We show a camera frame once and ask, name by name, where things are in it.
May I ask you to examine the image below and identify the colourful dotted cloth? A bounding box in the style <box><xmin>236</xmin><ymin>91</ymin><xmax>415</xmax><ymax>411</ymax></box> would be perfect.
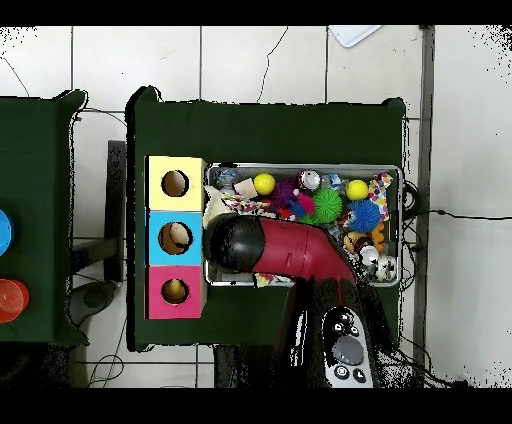
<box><xmin>221</xmin><ymin>193</ymin><xmax>272</xmax><ymax>216</ymax></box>
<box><xmin>254</xmin><ymin>272</ymin><xmax>296</xmax><ymax>289</ymax></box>

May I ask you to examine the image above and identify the cream knitted cloth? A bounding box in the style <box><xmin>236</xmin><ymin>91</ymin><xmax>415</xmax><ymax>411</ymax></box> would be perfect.
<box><xmin>202</xmin><ymin>185</ymin><xmax>237</xmax><ymax>229</ymax></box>

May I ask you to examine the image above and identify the crushed red soda can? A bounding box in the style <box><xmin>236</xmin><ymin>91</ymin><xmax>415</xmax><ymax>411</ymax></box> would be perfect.
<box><xmin>297</xmin><ymin>169</ymin><xmax>322</xmax><ymax>192</ymax></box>

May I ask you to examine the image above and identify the yellow duck plush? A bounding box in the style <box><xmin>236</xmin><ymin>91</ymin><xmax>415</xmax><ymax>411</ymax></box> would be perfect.
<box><xmin>165</xmin><ymin>278</ymin><xmax>185</xmax><ymax>301</ymax></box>

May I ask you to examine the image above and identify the silver mesh bin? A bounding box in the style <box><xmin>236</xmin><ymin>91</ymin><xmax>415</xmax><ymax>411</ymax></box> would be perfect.
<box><xmin>204</xmin><ymin>161</ymin><xmax>403</xmax><ymax>288</ymax></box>

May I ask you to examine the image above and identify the wooden box with three holes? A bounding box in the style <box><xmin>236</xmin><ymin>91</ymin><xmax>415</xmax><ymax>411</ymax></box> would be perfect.
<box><xmin>143</xmin><ymin>154</ymin><xmax>209</xmax><ymax>320</ymax></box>

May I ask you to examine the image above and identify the wooden block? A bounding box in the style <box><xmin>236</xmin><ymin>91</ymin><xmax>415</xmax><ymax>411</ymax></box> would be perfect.
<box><xmin>233</xmin><ymin>177</ymin><xmax>259</xmax><ymax>200</ymax></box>

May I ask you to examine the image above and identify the yellow ball with seam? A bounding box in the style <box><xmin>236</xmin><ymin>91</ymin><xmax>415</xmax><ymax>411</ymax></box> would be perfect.
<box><xmin>253</xmin><ymin>172</ymin><xmax>277</xmax><ymax>196</ymax></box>

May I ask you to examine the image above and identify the green spiky rubber ball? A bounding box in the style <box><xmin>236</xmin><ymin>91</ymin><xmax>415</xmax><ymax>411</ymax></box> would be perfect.
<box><xmin>311</xmin><ymin>187</ymin><xmax>344</xmax><ymax>223</ymax></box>

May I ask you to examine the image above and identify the dark green table cloth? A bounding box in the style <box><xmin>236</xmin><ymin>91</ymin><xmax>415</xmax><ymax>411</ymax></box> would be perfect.
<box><xmin>0</xmin><ymin>89</ymin><xmax>89</xmax><ymax>345</ymax></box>
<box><xmin>125</xmin><ymin>85</ymin><xmax>407</xmax><ymax>353</ymax></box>

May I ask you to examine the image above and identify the plain yellow ball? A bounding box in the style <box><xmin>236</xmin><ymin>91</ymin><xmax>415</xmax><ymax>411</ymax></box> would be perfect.
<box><xmin>346</xmin><ymin>179</ymin><xmax>370</xmax><ymax>202</ymax></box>

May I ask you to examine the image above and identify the blue spiky rubber ball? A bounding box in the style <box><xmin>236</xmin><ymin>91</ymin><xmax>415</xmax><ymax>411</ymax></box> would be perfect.
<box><xmin>345</xmin><ymin>198</ymin><xmax>382</xmax><ymax>234</ymax></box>

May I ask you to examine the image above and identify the black stand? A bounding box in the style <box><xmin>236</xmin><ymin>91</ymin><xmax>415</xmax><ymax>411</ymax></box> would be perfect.
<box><xmin>104</xmin><ymin>139</ymin><xmax>128</xmax><ymax>283</ymax></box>

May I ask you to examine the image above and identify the white tray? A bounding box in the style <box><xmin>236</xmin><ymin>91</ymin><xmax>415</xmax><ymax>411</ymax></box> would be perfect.
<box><xmin>327</xmin><ymin>25</ymin><xmax>383</xmax><ymax>49</ymax></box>

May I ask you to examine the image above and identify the blue round lid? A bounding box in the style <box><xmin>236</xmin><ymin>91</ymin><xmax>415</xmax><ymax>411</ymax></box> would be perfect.
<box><xmin>0</xmin><ymin>208</ymin><xmax>16</xmax><ymax>257</ymax></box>

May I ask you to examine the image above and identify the orange plastic cup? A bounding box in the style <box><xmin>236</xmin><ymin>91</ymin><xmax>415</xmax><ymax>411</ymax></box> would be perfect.
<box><xmin>0</xmin><ymin>278</ymin><xmax>31</xmax><ymax>324</ymax></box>

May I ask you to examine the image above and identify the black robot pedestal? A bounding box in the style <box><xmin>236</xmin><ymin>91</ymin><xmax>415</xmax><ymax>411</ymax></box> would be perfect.
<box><xmin>215</xmin><ymin>345</ymin><xmax>281</xmax><ymax>389</ymax></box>

